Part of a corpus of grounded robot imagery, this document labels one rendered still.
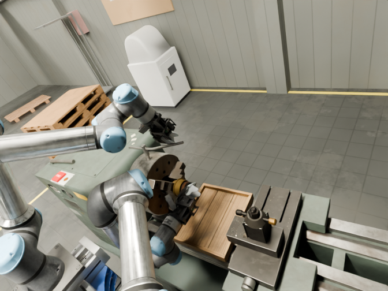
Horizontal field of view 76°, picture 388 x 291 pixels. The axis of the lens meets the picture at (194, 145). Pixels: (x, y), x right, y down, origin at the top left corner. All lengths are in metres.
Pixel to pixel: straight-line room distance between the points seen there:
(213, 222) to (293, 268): 0.42
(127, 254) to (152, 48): 3.63
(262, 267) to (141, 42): 3.55
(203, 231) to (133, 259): 0.63
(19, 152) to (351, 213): 2.18
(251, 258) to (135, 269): 0.51
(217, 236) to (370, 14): 2.81
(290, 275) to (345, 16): 2.87
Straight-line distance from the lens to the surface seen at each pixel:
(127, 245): 0.75
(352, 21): 3.43
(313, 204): 1.24
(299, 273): 1.09
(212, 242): 1.24
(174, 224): 1.08
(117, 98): 0.87
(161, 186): 1.19
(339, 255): 1.22
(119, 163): 1.30
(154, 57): 4.07
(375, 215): 2.38
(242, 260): 1.08
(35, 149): 0.80
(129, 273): 0.71
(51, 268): 1.16
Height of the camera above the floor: 1.93
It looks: 36 degrees down
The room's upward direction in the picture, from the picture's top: 23 degrees counter-clockwise
